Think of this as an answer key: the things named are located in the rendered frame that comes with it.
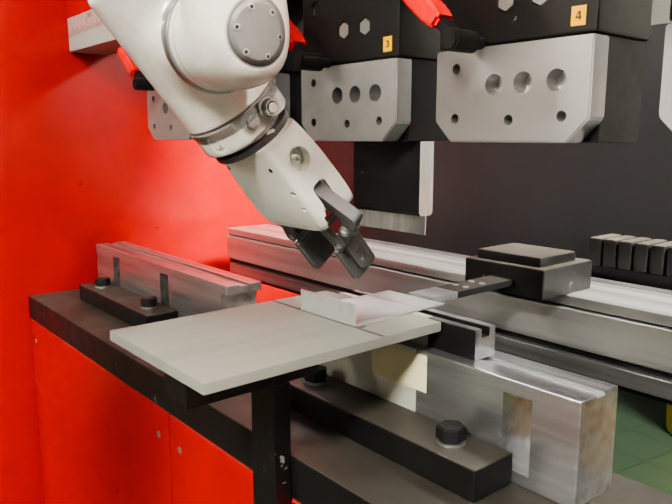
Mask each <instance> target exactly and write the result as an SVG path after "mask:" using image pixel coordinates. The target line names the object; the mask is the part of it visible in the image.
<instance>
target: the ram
mask: <svg viewBox="0 0 672 504"><path fill-rule="evenodd" d="M91 9H92V8H91V7H90V6H89V4H88V0H67V14H68V18H70V17H73V16H76V15H78V14H81V13H83V12H86V11H88V10H91ZM120 46H121V45H120V44H119V43H118V42H117V40H116V39H115V38H114V37H113V35H112V34H111V33H110V31H109V30H108V29H107V28H106V26H105V25H104V24H103V25H100V26H97V27H94V28H91V29H88V30H85V31H82V32H79V33H76V34H73V35H70V36H69V48H70V52H73V53H86V54H99V55H113V54H117V50H118V48H120Z"/></svg>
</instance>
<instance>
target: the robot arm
mask: <svg viewBox="0 0 672 504"><path fill-rule="evenodd" d="M88 4H89V6H90V7H91V8H92V10H93V11H94V12H95V14H96V15H97V16H98V17H99V19H100V20H101V21H102V23H103V24H104V25H105V26H106V28H107V29H108V30H109V31H110V33H111V34H112V35H113V37H114V38H115V39H116V40H117V42H118V43H119V44H120V45H121V47H122V48H123V49H124V51H125V52H126V53H127V54H128V56H129V57H130V58H131V59H132V61H133V62H134V63H135V65H136V66H137V67H138V68H139V70H140V71H141V72H142V73H143V75H144V76H145V77H146V79H147V80H148V81H149V82H150V84H151V85H152V86H153V87H154V89H155V90H156V91H157V93H158V94H159V95H160V96H161V98H162V99H163V100H164V102H165V103H166V104H167V105H168V107H169V108H170V109H171V110H172V112H173V113H174V114H175V116H176V117H177V118H178V119H179V121H180V122H181V123H182V124H183V126H184V127H185V128H186V130H187V131H188V132H189V133H190V135H191V136H192V137H193V139H194V140H195V141H196V142H197V144H198V145H199V146H200V147H201V149H202V150H203V151H204V153H205V154H206V155H207V156H208V157H213V158H216V160H217V161H218V162H219V163H221V164H225V165H226V167H227V168H228V170H229V171H230V173H231V174H232V176H233V177H234V179H235V180H236V182H237V183H238V185H239V186H240V188H241V189H242V190H243V192H244V193H245V195H246V196H247V197H248V199H249V200H250V201H251V203H252V204H253V205H254V206H255V208H256V209H257V210H258V211H259V212H260V213H261V215H262V216H263V217H264V218H265V219H267V220H268V221H270V222H272V223H275V224H276V225H279V226H280V227H282V228H283V230H284V232H285V234H286V236H287V237H288V238H289V239H290V240H291V241H293V242H295V241H296V240H297V242H296V243H295V245H296V246H297V248H298V249H299V250H300V252H301V253H302V254H303V256H304V257H305V258H306V260H307V261H308V262H309V263H310V265H311V266H312V267H313V268H314V269H317V270H318V269H320V268H321V267H322V266H323V264H324V263H325V262H326V261H327V260H328V258H329V257H330V256H331V255H332V253H333V252H334V253H335V254H336V256H337V257H338V259H339V260H340V261H341V263H342V264H343V266H344V267H345V268H346V270H347V271H348V272H349V274H350V275H351V277H352V278H354V279H359V278H360V277H361V276H362V275H363V273H364V272H365V271H366V270H367V268H368V267H369V266H370V264H371V263H372V262H373V261H374V259H375V255H374V253H373V252H372V250H371V249H370V247H369V246H368V244H367V243H366V241H365V240H364V238H363V237H362V235H361V234H360V233H359V231H360V227H359V226H360V222H361V220H362V218H363V214H362V213H361V212H360V211H359V210H358V209H356V208H355V207H354V206H352V205H351V204H350V203H348V202H350V201H351V200H352V199H353V194H352V192H351V190H350V188H349V187H348V185H347V184H346V182H345V181H344V180H343V178H342V177H341V175H340V174H339V173H338V171H337V170H336V169H335V167H334V166H333V165H332V163H331V162H330V161H329V159H328V158H327V157H326V155H325V154H324V153H323V152H322V150H321V149H320V148H319V146H318V145H317V144H316V143H315V142H314V141H313V139H312V138H311V137H310V136H309V135H308V134H307V133H306V132H305V131H304V129H303V128H302V127H301V126H300V125H299V124H298V123H297V122H296V121H295V120H294V119H293V118H288V112H287V111H286V109H285V108H284V107H285V98H284V97H283V95H282V94H281V92H280V91H279V89H278V88H277V86H276V85H275V83H274V82H273V80H272V79H273V78H274V77H275V76H276V75H277V74H278V72H279V71H280V70H281V69H282V67H283V65H284V62H285V60H286V58H287V54H288V49H289V42H290V26H289V14H288V7H287V0H88ZM327 209H328V210H329V211H331V212H330V213H329V214H328V215H327V217H326V213H325V211H326V210H327ZM325 217H326V218H325ZM324 218H325V219H324ZM336 219H338V220H339V221H340V222H341V223H342V226H341V227H340V229H339V231H338V235H337V234H336V233H335V232H334V231H333V230H332V229H331V228H330V226H331V225H332V223H333V222H334V221H335V220H336ZM335 248H336V250H335Z"/></svg>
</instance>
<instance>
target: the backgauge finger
mask: <svg viewBox="0 0 672 504"><path fill-rule="evenodd" d="M575 255H576V253H575V252H574V251H570V250H563V249H556V248H549V247H542V246H535V245H528V244H521V243H509V244H503V245H497V246H491V247H485V248H480V249H479V250H478V255H476V256H470V257H467V258H466V269H465V281H461V282H456V283H451V284H446V285H442V286H437V287H432V288H427V289H422V290H418V291H413V292H409V295H411V296H415V297H420V298H424V299H428V300H432V301H436V302H444V301H449V300H453V299H457V298H462V297H466V296H470V295H475V294H479V293H483V292H488V291H492V290H494V291H498V292H503V293H508V294H512V295H517V296H522V297H527V298H531V299H536V300H541V301H543V300H547V299H550V298H554V297H558V296H562V295H565V294H569V293H573V292H576V291H580V290H584V289H588V288H590V284H591V269H592V261H591V260H588V259H582V258H575Z"/></svg>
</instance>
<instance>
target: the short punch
mask: <svg viewBox="0 0 672 504"><path fill-rule="evenodd" d="M433 165H434V141H354V207H355V208H356V209H360V212H361V213H362V214H363V218H362V220H361V222H360V226H366V227H373V228H379V229H386V230H393V231H399V232H406V233H413V234H419V235H426V216H429V215H431V214H432V206H433Z"/></svg>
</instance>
